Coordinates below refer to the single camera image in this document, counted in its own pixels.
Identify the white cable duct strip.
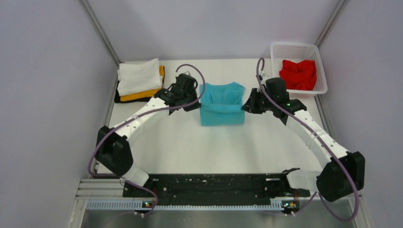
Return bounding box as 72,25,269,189
86,199,285,211

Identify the aluminium frame post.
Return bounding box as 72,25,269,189
315,0,349,47
79,0,121,66

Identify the aluminium rail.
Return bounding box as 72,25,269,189
76,179,124,198
279,175,364,202

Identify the aluminium rail right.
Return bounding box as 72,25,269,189
279,175,364,202

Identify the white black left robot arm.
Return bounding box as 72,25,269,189
94,74,200,196

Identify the aluminium frame post left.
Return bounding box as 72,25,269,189
79,0,121,66

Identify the black folded t-shirt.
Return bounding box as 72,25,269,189
114,81,158,104

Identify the red t-shirt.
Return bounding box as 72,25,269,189
279,60,317,91

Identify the white plastic laundry basket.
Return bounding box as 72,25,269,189
270,42,327,95

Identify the turquoise t-shirt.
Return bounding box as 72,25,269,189
199,82,245,126

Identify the yellow folded t-shirt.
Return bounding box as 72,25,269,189
119,65,165,103

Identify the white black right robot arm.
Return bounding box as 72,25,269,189
242,77,365,202

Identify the aluminium frame post right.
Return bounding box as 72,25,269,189
315,0,349,47

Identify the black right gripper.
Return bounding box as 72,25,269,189
242,88,276,114

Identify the aluminium rail left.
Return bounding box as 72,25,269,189
76,179,124,198

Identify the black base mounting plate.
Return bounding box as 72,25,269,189
123,173,310,206

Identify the white folded t-shirt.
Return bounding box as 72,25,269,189
117,58,163,96

